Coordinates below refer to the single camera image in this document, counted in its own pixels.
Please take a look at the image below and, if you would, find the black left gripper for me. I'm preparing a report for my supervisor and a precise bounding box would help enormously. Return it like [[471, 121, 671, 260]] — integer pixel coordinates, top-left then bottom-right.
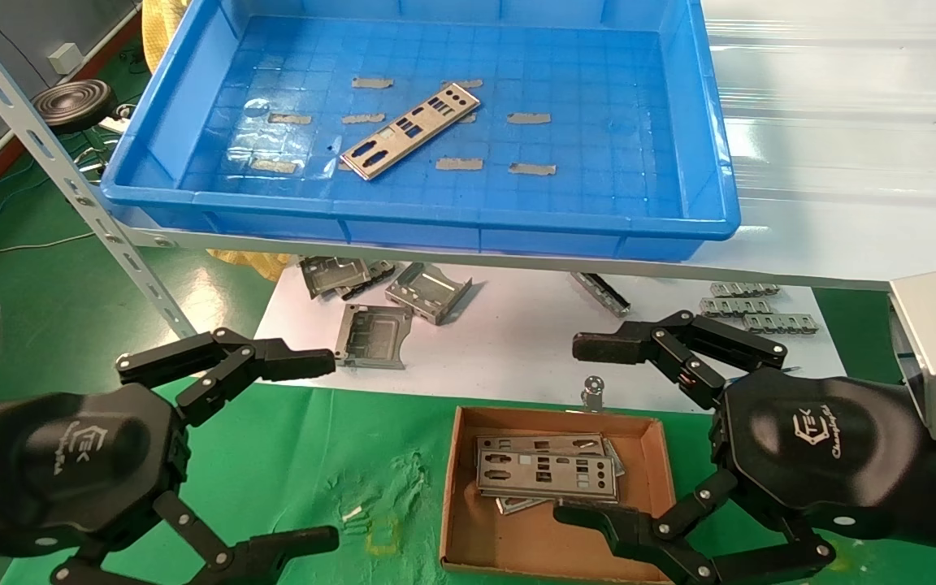
[[0, 327, 340, 585]]

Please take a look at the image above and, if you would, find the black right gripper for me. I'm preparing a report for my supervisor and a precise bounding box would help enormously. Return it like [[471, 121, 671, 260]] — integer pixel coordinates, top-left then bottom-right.
[[553, 310, 936, 585]]

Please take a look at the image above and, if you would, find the silver metal io shield plate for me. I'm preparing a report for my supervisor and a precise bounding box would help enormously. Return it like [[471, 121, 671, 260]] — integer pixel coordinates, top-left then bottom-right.
[[476, 433, 626, 480], [496, 496, 554, 515], [340, 82, 482, 181], [477, 448, 620, 503]]

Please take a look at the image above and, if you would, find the brown cardboard box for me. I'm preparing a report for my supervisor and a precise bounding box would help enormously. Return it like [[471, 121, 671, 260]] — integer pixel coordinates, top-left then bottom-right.
[[440, 405, 687, 584]]

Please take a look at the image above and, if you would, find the blue plastic tray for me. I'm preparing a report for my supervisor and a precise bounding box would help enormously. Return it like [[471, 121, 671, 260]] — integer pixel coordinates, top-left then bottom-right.
[[101, 0, 742, 262]]

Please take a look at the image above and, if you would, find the green table cloth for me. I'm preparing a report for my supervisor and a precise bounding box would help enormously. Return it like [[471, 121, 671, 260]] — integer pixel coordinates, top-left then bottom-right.
[[1, 375, 936, 585]]

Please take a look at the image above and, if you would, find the white paper sheet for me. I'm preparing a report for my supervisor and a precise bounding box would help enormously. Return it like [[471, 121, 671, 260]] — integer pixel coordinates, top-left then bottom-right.
[[239, 260, 847, 415]]

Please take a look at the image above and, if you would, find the long narrow metal strip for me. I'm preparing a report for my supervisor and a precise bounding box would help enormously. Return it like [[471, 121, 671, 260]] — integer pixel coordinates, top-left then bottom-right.
[[571, 272, 631, 318]]

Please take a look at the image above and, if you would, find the round black stool seat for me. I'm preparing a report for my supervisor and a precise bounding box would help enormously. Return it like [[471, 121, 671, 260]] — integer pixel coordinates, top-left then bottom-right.
[[32, 79, 118, 135]]

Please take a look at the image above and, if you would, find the flat square metal frame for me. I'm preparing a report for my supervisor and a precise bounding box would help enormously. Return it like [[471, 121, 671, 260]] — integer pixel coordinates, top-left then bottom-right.
[[334, 304, 414, 371]]

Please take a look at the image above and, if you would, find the dark metal bracket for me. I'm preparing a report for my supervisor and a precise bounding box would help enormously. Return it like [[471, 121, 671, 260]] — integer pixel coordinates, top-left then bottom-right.
[[338, 260, 397, 300]]

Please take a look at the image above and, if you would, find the open metal tray bracket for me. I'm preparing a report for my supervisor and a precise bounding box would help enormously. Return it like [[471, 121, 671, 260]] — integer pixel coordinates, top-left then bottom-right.
[[385, 262, 474, 326]]

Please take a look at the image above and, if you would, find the grey shelf edge rail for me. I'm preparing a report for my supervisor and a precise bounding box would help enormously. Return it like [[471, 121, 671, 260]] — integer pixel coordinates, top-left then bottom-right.
[[115, 207, 895, 292]]

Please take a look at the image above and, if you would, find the perforated grey shelf post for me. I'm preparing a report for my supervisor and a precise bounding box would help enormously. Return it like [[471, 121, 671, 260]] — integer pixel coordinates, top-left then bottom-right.
[[0, 15, 197, 339]]

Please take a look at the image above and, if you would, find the white wall socket box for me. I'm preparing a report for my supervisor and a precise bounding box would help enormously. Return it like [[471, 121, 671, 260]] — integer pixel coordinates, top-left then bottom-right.
[[48, 42, 83, 74]]

